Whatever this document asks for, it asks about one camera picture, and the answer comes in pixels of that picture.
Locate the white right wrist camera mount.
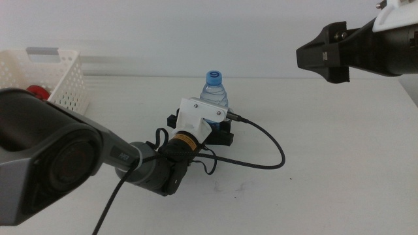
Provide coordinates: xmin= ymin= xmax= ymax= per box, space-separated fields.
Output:
xmin=372 ymin=0 xmax=418 ymax=33

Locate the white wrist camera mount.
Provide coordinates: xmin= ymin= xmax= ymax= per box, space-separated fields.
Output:
xmin=372 ymin=0 xmax=418 ymax=33
xmin=171 ymin=97 xmax=230 ymax=145

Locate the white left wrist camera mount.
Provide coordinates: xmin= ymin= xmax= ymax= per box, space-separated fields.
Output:
xmin=171 ymin=97 xmax=230 ymax=145

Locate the white perforated plastic basket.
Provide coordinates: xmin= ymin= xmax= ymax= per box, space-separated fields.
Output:
xmin=0 ymin=48 xmax=90 ymax=116

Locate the braided black left camera cable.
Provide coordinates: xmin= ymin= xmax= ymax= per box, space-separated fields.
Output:
xmin=92 ymin=112 xmax=286 ymax=235

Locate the thin black left gripper wire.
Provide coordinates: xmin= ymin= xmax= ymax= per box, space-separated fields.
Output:
xmin=153 ymin=127 xmax=218 ymax=176

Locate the clear water bottle blue cap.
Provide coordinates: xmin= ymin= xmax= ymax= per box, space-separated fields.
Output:
xmin=199 ymin=70 xmax=229 ymax=124

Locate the red soda can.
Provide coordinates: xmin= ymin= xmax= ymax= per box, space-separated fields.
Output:
xmin=26 ymin=84 xmax=51 ymax=101

